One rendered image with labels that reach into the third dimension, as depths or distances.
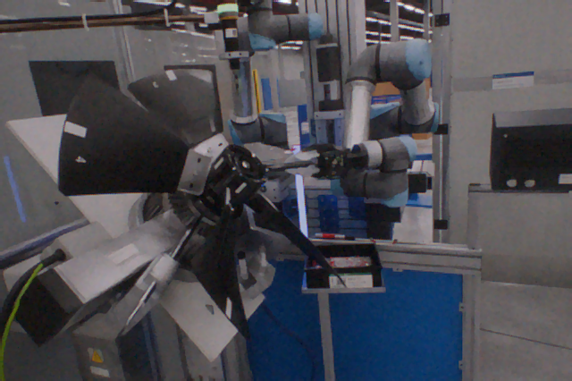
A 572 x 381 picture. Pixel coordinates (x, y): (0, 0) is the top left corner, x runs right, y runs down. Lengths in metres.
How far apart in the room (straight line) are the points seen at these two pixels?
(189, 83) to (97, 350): 0.70
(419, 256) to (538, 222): 1.60
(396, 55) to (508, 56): 1.45
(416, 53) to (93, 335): 1.14
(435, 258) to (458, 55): 1.58
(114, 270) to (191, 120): 0.42
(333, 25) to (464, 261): 1.12
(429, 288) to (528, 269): 1.62
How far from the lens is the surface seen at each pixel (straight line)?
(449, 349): 1.51
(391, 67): 1.28
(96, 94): 0.81
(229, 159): 0.85
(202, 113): 1.02
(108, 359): 1.14
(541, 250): 2.93
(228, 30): 0.98
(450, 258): 1.33
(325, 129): 1.84
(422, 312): 1.44
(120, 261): 0.78
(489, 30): 2.66
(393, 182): 1.14
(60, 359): 1.60
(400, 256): 1.34
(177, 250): 0.80
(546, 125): 1.18
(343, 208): 1.78
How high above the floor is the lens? 1.38
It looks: 15 degrees down
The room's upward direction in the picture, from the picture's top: 6 degrees counter-clockwise
